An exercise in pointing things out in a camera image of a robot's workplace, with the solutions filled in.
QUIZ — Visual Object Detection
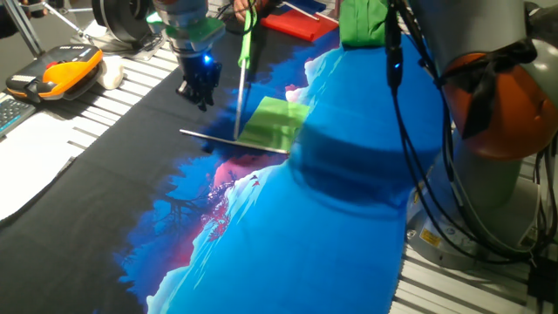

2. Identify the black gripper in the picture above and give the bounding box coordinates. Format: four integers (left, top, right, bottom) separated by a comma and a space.
175, 51, 223, 113

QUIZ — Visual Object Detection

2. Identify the white paper sheet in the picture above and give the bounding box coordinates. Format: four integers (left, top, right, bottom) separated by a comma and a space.
0, 111, 86, 222

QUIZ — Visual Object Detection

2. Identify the operator dark sleeve forearm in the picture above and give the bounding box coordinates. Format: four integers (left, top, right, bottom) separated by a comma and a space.
0, 3, 28, 39

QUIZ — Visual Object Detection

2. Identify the black silver keyboard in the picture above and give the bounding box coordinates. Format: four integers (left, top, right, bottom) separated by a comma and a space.
0, 92, 37, 139

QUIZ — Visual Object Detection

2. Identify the bare hand with dark sleeve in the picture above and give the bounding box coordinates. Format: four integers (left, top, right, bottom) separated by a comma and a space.
233, 0, 268, 24

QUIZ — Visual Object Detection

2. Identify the grey diagonal frame strut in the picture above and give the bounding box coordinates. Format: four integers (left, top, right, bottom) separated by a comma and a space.
2, 0, 45, 58

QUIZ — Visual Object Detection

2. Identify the white rounded block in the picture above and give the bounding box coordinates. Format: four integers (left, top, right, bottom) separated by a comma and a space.
96, 55, 126, 91

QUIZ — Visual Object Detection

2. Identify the blue landscape print cloth mat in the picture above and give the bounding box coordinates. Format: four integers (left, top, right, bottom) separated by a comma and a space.
0, 25, 448, 314

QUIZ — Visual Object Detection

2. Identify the operator bare hand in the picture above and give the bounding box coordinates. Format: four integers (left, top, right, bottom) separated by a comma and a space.
19, 0, 50, 19

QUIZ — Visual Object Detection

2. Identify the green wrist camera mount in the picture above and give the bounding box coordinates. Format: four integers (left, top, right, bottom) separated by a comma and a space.
146, 11, 227, 44

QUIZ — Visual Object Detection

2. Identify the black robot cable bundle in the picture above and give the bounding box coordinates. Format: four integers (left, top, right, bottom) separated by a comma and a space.
385, 0, 558, 268

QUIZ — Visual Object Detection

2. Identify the blue flag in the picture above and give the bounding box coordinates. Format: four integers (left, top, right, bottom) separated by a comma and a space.
287, 0, 328, 14

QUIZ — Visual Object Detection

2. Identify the green handled white pointer stick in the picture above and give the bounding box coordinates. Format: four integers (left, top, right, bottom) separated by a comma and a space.
233, 0, 258, 141

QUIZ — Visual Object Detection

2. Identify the crumpled green cloth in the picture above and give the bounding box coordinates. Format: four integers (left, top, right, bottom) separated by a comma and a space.
338, 0, 393, 48

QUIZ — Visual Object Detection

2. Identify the orange black teach pendant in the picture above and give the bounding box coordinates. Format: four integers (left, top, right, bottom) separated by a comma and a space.
4, 43, 105, 105

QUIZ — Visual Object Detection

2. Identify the green flag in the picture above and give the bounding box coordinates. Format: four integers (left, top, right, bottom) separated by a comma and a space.
179, 96, 311, 156

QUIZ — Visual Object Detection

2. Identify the black round haptic device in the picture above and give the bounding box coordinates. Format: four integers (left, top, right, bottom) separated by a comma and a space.
41, 0, 167, 61

